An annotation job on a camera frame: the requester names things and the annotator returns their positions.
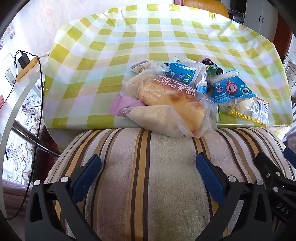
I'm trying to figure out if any gold snack packet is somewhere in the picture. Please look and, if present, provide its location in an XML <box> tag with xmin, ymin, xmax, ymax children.
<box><xmin>228</xmin><ymin>109</ymin><xmax>267</xmax><ymax>127</ymax></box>

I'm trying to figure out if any white cabinet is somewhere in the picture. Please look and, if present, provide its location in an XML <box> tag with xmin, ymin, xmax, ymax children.
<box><xmin>245</xmin><ymin>0</ymin><xmax>281</xmax><ymax>41</ymax></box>

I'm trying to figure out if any white ornate dresser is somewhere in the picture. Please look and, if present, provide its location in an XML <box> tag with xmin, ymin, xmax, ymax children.
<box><xmin>283</xmin><ymin>54</ymin><xmax>296</xmax><ymax>93</ymax></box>

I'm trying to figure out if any black power adapter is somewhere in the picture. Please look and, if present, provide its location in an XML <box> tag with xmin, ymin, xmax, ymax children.
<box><xmin>18</xmin><ymin>52</ymin><xmax>30</xmax><ymax>69</ymax></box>

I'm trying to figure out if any black snack packet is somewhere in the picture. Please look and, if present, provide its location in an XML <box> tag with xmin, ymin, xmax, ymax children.
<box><xmin>198</xmin><ymin>57</ymin><xmax>215</xmax><ymax>66</ymax></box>

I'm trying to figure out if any orange chair back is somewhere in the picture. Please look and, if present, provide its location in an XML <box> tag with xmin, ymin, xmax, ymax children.
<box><xmin>183</xmin><ymin>0</ymin><xmax>229</xmax><ymax>18</ymax></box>

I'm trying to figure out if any clear bag of sponge cake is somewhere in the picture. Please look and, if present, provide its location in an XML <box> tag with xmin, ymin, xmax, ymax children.
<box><xmin>121</xmin><ymin>67</ymin><xmax>219</xmax><ymax>138</ymax></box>

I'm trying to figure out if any green checked tablecloth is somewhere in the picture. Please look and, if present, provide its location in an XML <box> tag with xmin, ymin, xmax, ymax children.
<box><xmin>43</xmin><ymin>4</ymin><xmax>292</xmax><ymax>130</ymax></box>

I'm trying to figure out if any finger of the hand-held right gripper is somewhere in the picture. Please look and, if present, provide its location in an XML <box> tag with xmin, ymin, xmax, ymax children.
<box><xmin>284</xmin><ymin>148</ymin><xmax>296</xmax><ymax>164</ymax></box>
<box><xmin>255</xmin><ymin>153</ymin><xmax>296</xmax><ymax>220</ymax></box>

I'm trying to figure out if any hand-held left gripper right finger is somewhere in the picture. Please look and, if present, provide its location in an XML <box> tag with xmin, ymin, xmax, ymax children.
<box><xmin>196</xmin><ymin>153</ymin><xmax>273</xmax><ymax>241</ymax></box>

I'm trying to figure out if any lilac flat packet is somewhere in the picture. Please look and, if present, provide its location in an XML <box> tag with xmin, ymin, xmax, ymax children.
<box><xmin>110</xmin><ymin>93</ymin><xmax>148</xmax><ymax>116</ymax></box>

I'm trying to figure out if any blue pig print snack packet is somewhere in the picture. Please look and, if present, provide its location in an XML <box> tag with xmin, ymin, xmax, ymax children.
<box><xmin>207</xmin><ymin>68</ymin><xmax>257</xmax><ymax>105</ymax></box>

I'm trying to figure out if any clear packet of round cake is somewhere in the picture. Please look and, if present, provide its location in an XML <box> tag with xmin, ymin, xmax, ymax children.
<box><xmin>217</xmin><ymin>97</ymin><xmax>270</xmax><ymax>123</ymax></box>

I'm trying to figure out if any dark wooden rod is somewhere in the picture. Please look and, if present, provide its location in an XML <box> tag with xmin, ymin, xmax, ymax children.
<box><xmin>13</xmin><ymin>122</ymin><xmax>62</xmax><ymax>154</ymax></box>

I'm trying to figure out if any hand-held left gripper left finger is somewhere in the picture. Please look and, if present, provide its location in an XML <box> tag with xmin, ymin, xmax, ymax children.
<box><xmin>25</xmin><ymin>154</ymin><xmax>102</xmax><ymax>241</ymax></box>

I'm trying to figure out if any yellow power strip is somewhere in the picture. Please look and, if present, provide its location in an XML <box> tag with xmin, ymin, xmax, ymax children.
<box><xmin>16</xmin><ymin>57</ymin><xmax>38</xmax><ymax>81</ymax></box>

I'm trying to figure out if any black cable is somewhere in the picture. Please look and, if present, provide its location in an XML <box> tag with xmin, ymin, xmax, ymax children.
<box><xmin>6</xmin><ymin>49</ymin><xmax>44</xmax><ymax>220</ymax></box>

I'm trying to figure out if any green yellow snack packet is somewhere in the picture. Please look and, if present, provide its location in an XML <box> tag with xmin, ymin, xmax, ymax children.
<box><xmin>206</xmin><ymin>65</ymin><xmax>224</xmax><ymax>78</ymax></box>

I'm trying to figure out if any small white device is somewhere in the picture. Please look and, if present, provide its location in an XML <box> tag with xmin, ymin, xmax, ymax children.
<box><xmin>5</xmin><ymin>68</ymin><xmax>16</xmax><ymax>87</ymax></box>

